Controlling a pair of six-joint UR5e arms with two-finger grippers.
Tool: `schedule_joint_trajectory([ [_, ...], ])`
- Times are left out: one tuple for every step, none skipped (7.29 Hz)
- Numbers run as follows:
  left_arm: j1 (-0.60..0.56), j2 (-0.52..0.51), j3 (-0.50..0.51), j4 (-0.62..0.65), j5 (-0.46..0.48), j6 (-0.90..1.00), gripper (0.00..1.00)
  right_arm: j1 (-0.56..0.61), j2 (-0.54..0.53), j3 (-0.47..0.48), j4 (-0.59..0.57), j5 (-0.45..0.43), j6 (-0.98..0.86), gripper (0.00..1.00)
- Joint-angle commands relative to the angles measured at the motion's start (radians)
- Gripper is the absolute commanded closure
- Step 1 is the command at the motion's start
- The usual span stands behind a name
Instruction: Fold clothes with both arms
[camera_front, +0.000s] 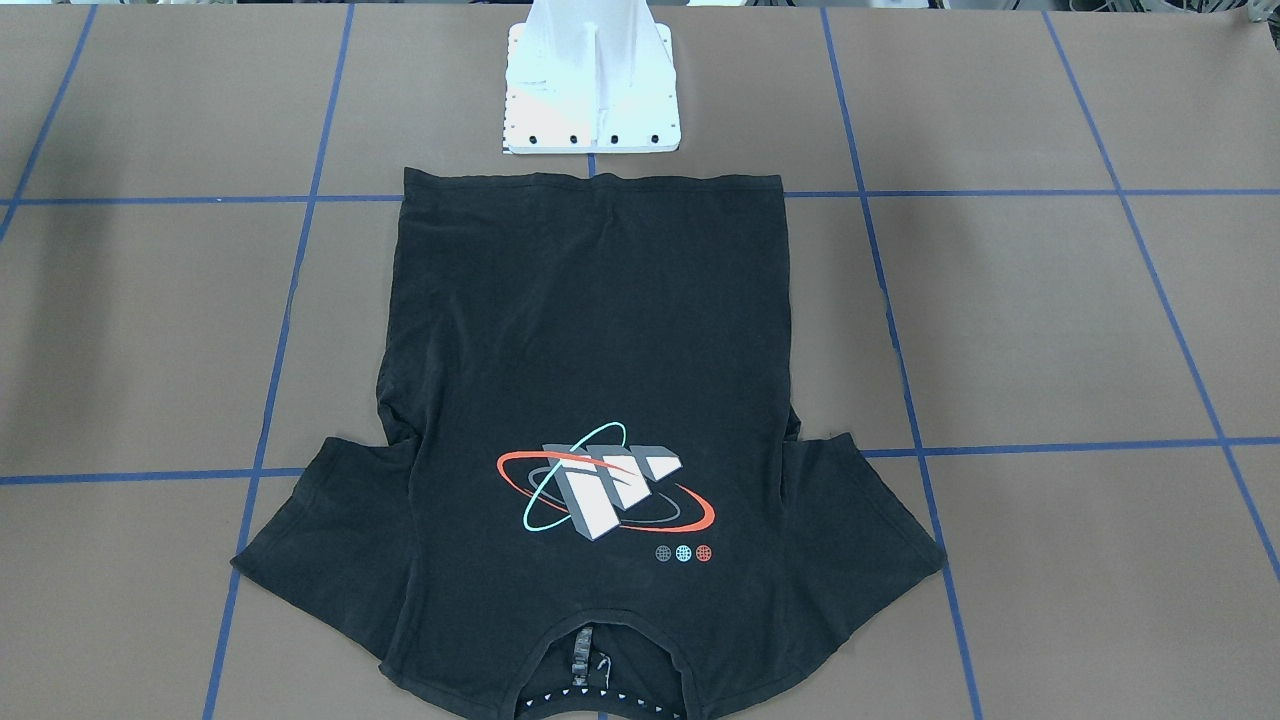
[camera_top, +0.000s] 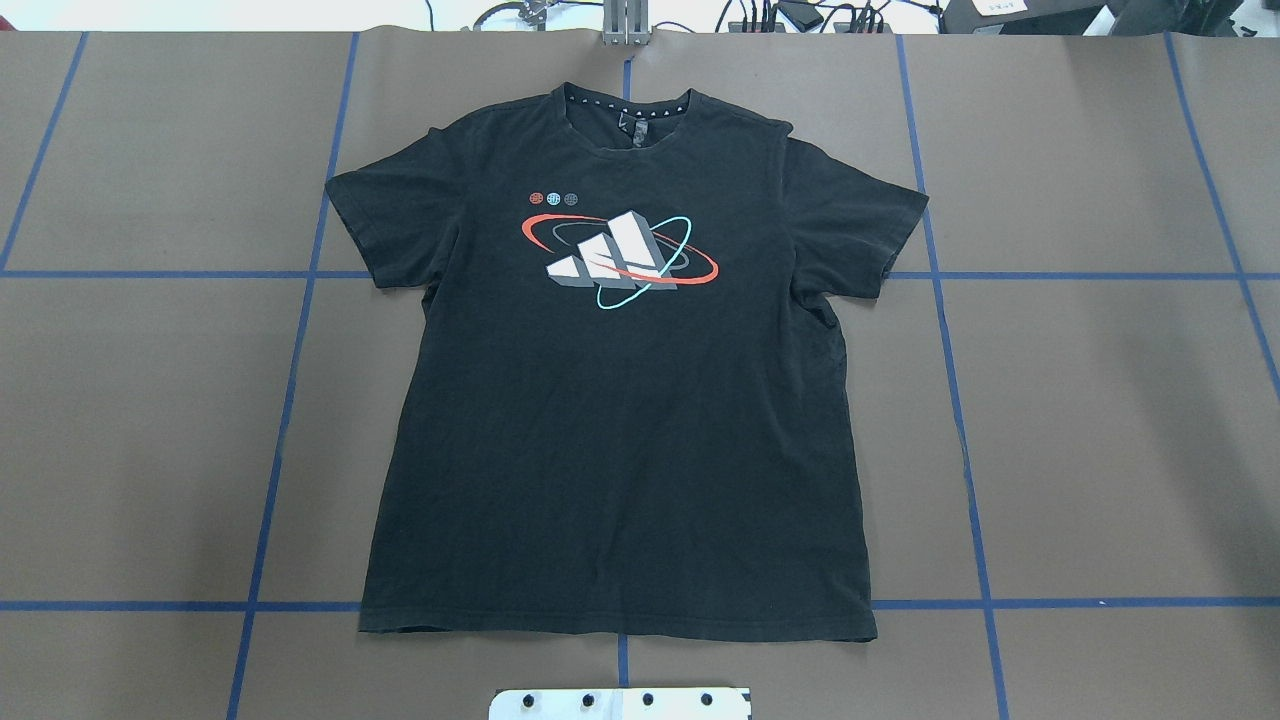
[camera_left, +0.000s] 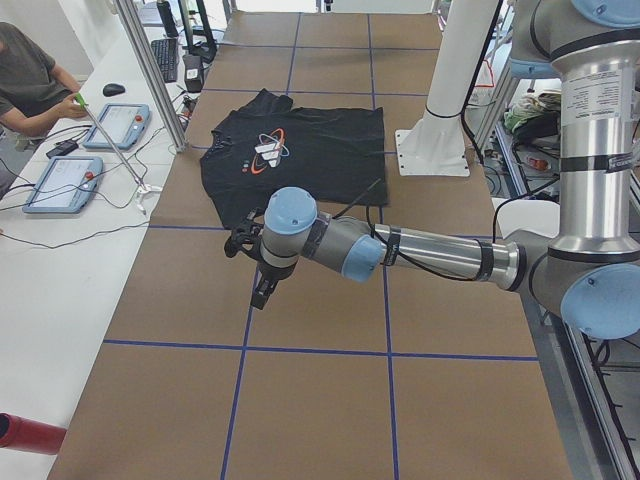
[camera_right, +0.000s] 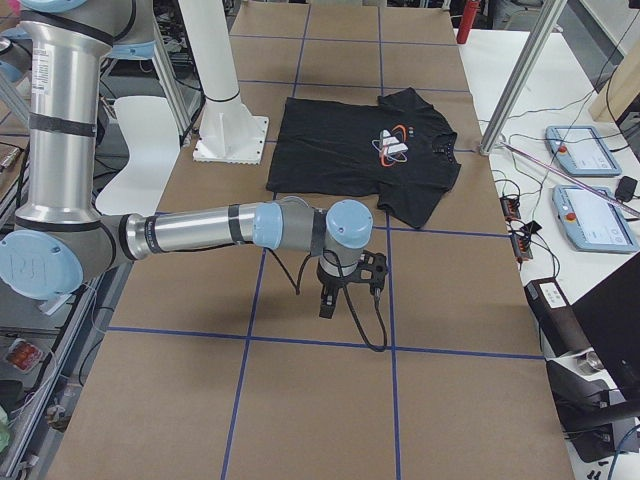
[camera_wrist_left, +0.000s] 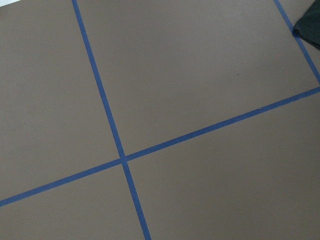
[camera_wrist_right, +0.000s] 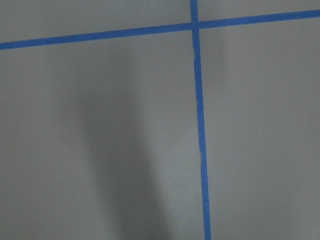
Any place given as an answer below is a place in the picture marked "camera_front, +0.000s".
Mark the black graphic t-shirt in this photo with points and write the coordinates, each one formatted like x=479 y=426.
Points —
x=594 y=495

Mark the white camera mast with base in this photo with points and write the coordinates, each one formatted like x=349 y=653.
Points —
x=590 y=77

